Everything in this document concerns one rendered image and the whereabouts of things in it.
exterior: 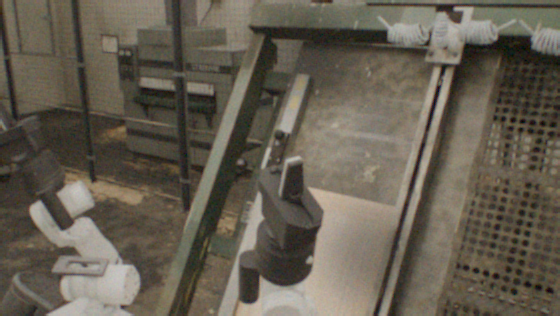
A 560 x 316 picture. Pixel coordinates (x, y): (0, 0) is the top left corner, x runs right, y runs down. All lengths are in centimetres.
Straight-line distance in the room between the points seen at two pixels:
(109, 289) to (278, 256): 32
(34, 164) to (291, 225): 66
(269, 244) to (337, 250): 91
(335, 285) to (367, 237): 17
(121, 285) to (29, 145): 40
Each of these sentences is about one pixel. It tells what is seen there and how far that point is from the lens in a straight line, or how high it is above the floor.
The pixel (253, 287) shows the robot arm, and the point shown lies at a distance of 84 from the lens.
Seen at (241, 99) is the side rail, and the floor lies 160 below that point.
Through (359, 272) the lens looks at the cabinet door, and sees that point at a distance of 162.
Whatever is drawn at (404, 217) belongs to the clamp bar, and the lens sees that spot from 158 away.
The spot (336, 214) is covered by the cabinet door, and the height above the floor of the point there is 131.
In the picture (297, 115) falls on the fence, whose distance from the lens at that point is 184.
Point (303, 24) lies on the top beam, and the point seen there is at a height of 187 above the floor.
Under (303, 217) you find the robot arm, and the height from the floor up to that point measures 168.
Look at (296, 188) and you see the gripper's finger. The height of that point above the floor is 172.
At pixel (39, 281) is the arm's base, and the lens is 118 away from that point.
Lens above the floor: 195
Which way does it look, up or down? 17 degrees down
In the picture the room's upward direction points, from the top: straight up
